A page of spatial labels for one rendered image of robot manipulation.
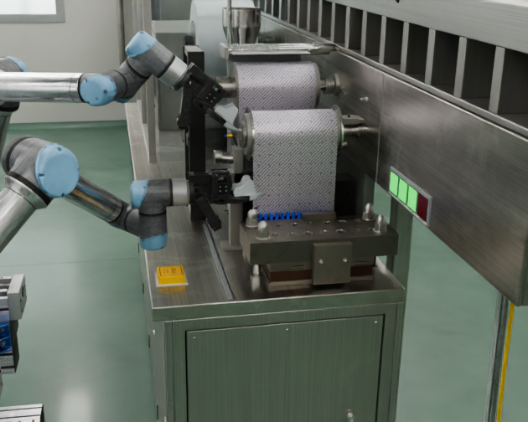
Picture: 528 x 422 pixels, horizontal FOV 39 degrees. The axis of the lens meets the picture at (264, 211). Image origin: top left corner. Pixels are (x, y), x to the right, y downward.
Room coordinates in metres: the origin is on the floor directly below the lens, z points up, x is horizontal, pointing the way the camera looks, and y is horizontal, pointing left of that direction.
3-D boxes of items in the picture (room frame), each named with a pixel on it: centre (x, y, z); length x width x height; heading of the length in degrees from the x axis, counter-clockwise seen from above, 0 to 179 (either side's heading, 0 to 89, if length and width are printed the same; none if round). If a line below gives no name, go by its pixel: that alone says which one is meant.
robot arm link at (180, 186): (1.91, 0.23, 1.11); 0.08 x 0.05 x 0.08; 12
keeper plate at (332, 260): (1.78, -0.18, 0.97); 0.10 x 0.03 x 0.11; 102
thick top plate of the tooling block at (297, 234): (1.87, -0.15, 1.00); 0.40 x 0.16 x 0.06; 102
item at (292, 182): (1.98, -0.08, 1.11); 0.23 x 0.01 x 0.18; 102
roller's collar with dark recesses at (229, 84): (2.25, 0.12, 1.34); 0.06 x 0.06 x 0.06; 12
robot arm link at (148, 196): (1.90, 0.30, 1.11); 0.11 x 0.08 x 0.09; 102
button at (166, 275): (1.81, 0.25, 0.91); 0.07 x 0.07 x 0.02; 12
